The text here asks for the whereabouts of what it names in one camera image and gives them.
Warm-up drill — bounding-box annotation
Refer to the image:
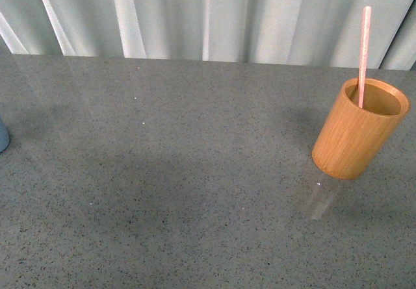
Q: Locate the blue plastic cup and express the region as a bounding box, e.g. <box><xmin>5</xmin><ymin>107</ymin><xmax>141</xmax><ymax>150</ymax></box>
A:
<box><xmin>0</xmin><ymin>118</ymin><xmax>10</xmax><ymax>152</ymax></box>

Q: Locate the white pleated curtain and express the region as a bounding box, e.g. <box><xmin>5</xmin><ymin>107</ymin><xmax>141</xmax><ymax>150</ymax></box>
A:
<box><xmin>1</xmin><ymin>0</ymin><xmax>415</xmax><ymax>70</ymax></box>

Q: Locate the round bamboo chopstick holder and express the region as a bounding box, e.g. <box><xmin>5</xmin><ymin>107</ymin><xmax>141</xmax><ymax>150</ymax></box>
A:
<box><xmin>312</xmin><ymin>79</ymin><xmax>411</xmax><ymax>179</ymax></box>

